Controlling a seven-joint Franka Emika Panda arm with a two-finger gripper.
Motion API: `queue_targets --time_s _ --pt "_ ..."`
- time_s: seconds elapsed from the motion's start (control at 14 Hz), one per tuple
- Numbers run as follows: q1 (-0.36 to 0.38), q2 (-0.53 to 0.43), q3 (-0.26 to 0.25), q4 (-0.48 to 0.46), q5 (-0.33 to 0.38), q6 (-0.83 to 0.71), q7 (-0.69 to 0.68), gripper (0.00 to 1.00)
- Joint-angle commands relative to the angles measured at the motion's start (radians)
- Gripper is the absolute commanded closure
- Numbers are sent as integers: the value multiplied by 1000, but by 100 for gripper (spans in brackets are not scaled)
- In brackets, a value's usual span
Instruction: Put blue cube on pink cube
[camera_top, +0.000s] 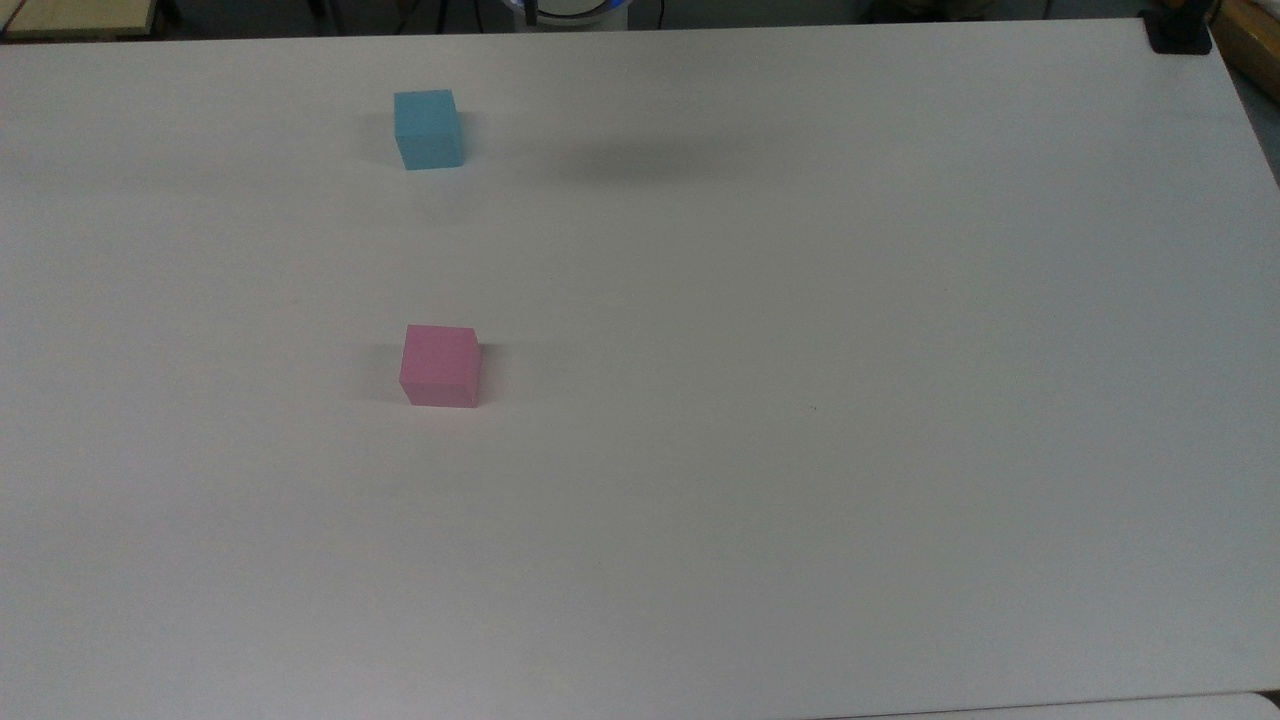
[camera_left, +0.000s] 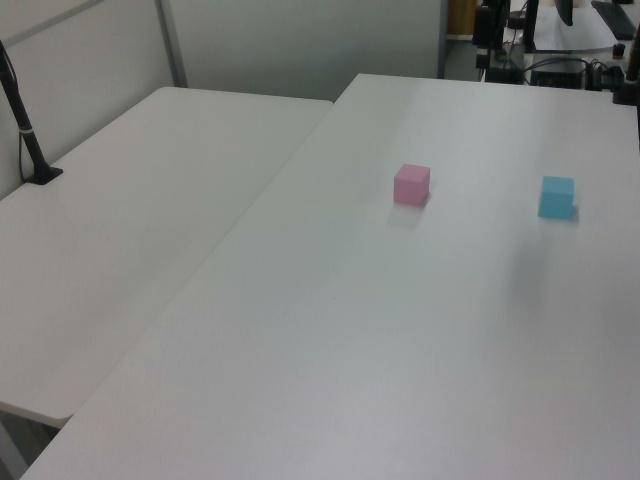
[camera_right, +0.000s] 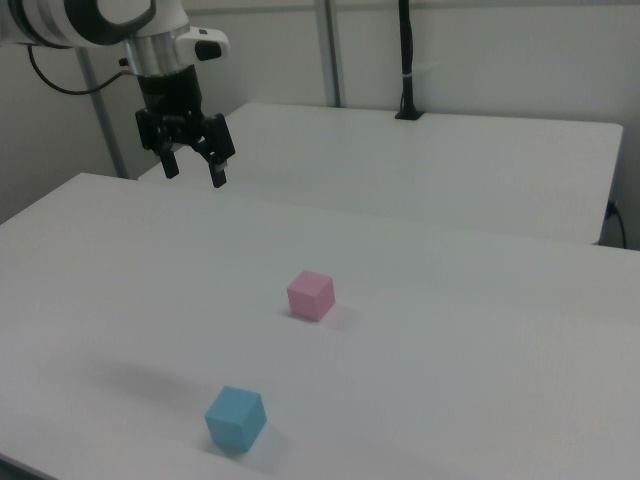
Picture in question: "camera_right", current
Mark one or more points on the white side table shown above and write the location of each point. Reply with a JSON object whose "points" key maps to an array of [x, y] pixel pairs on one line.
{"points": [[425, 165]]}

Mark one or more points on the black camera stand pole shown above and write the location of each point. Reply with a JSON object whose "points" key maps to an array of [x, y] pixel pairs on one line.
{"points": [[407, 50]]}

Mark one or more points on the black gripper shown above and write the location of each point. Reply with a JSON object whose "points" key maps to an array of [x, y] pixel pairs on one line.
{"points": [[170, 95]]}

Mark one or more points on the pink cube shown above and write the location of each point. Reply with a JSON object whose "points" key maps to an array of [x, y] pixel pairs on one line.
{"points": [[310, 297]]}

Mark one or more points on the blue cube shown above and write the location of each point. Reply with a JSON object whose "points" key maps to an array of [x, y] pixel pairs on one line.
{"points": [[232, 420]]}

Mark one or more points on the grey metal frame post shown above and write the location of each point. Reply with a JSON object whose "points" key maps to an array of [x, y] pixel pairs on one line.
{"points": [[332, 50], [102, 115]]}

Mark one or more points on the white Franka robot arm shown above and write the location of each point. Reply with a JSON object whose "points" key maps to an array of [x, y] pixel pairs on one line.
{"points": [[50, 20]]}

